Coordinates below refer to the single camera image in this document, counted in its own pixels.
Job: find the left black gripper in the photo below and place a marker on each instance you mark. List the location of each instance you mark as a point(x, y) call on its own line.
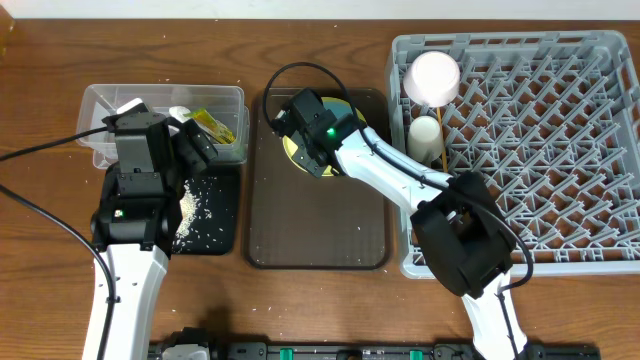
point(195, 145)

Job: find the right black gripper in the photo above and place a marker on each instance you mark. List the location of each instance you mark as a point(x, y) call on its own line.
point(302, 156)

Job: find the yellow-green plate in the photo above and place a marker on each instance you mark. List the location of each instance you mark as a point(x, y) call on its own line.
point(290, 149)

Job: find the white tissue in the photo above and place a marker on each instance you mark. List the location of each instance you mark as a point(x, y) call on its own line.
point(180, 113)

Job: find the white cup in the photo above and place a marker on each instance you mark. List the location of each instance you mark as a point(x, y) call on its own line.
point(424, 140)

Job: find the green yellow snack wrapper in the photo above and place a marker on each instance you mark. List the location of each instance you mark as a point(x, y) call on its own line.
point(214, 128)

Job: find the white bowl with rice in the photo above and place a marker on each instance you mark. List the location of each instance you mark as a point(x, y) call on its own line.
point(432, 80)

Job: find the wooden chopstick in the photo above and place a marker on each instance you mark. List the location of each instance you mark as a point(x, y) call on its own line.
point(443, 148)

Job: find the light blue saucer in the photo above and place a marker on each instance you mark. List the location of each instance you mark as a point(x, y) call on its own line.
point(338, 106)

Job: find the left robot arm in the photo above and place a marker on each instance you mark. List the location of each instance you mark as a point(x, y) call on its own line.
point(127, 283)

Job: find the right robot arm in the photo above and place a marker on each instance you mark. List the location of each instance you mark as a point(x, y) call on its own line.
point(466, 243)

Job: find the grey dishwasher rack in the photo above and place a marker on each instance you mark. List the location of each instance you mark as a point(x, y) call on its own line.
point(551, 121)

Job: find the rice leftovers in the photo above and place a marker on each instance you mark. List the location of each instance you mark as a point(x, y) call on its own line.
point(199, 230)

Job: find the black plastic tray bin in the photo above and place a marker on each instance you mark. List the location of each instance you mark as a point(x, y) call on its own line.
point(227, 180)

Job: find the dark brown serving tray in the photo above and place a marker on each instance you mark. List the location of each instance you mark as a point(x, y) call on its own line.
point(297, 221)

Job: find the clear plastic bin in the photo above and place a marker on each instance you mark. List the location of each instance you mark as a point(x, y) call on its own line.
point(224, 103)

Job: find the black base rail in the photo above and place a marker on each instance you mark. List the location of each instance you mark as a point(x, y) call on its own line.
point(198, 343)

